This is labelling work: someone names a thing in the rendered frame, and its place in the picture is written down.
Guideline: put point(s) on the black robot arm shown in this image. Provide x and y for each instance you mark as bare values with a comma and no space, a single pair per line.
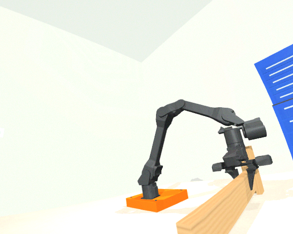
252,129

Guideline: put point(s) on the wooden rail with dark metal hooks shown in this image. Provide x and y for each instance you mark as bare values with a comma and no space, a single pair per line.
219,213

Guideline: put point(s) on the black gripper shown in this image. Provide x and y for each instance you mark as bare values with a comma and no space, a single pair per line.
252,164

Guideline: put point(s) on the wooden post with slot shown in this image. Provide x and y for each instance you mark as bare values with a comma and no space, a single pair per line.
257,178

